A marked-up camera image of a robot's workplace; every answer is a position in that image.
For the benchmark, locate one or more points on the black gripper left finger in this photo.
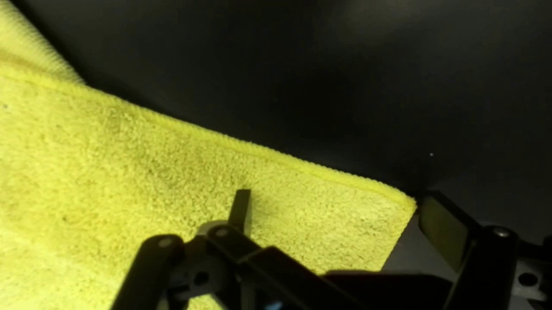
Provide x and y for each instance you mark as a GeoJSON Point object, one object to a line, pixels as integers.
{"type": "Point", "coordinates": [241, 208]}

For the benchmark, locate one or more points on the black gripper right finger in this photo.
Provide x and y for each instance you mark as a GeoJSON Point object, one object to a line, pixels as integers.
{"type": "Point", "coordinates": [448, 227]}

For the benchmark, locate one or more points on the yellow towel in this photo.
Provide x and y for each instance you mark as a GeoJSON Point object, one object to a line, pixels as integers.
{"type": "Point", "coordinates": [85, 177]}

